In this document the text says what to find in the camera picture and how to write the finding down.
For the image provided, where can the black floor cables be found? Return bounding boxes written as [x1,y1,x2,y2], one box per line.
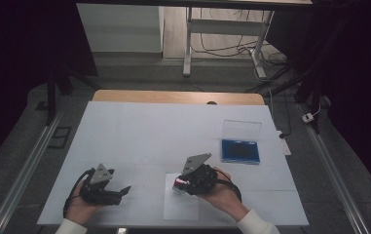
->
[191,9,288,67]

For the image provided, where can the white table cover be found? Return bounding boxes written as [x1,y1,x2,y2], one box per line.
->
[36,100,311,228]

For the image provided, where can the dark curtain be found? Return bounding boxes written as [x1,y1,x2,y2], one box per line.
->
[0,0,99,176]
[265,0,371,203]

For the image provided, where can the blue ink pad box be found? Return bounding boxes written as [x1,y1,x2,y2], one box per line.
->
[220,119,263,166]

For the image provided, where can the black cable with plug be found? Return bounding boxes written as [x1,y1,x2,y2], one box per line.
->
[268,88,293,139]

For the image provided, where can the metal floor rail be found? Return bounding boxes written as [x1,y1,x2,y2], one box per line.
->
[0,109,64,234]
[297,102,371,234]

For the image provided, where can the white desk frame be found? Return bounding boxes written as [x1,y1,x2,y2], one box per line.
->
[182,7,276,80]

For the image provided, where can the white cabinet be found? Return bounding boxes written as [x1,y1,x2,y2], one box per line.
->
[76,3,165,54]

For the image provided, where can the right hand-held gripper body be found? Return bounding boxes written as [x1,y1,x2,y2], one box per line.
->
[180,152,220,197]

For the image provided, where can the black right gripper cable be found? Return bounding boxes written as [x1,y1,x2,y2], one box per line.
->
[214,169,243,203]

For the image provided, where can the black tripod stand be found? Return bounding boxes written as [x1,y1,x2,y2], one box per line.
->
[243,62,324,136]

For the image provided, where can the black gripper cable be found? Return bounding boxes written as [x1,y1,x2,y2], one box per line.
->
[214,169,243,203]
[62,168,95,219]

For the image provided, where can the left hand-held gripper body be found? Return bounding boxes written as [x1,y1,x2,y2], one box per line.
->
[79,163,123,207]

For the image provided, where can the person's left hand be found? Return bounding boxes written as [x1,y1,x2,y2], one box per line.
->
[64,179,102,226]

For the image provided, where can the red and white stamp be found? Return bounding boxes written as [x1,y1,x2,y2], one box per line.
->
[171,177,191,196]

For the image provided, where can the person's right hand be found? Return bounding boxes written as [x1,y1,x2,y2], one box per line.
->
[198,167,249,222]

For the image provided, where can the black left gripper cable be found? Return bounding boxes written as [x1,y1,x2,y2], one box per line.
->
[62,168,95,219]

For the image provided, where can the black floor frame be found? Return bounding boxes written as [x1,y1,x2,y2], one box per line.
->
[47,126,73,150]

